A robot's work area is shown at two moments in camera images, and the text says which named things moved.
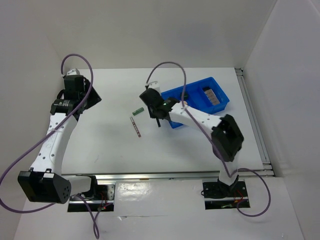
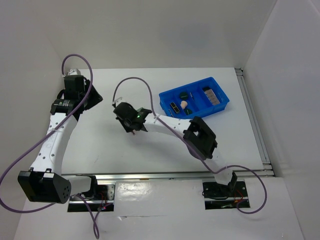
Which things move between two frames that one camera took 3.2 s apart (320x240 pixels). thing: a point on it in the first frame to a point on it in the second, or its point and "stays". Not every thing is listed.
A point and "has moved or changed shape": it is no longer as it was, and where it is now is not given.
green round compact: (185, 95) stays
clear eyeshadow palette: (212, 97) stays
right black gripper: (151, 113) to (128, 128)
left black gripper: (95, 98) stays
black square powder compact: (205, 88) stays
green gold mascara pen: (158, 122) has moved or changed shape
